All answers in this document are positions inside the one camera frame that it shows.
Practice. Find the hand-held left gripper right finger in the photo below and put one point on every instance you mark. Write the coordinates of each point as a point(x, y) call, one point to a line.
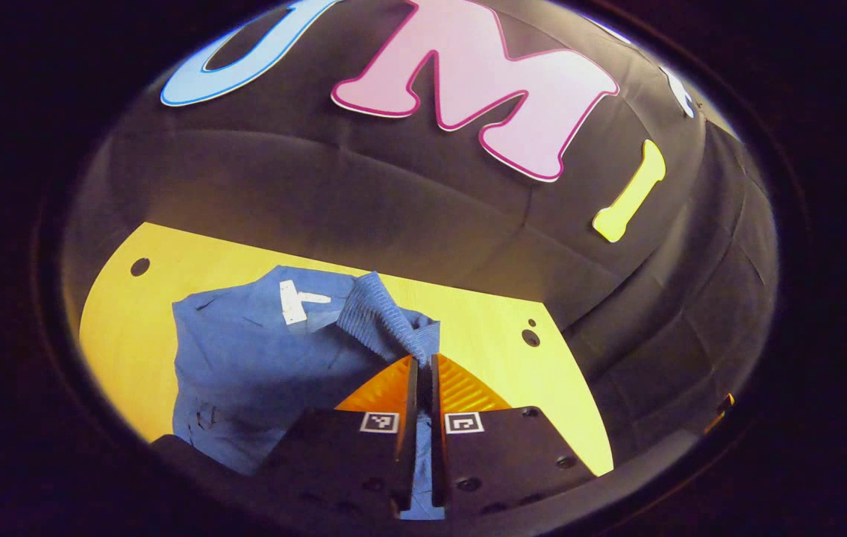
point(434, 418)

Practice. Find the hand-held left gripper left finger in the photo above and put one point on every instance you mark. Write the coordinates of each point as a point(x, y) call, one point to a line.
point(408, 418)

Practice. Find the blue jacket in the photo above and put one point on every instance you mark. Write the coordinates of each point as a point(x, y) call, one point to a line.
point(259, 358)

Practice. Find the black backdrop cloth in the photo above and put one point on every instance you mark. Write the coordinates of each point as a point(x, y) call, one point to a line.
point(423, 194)

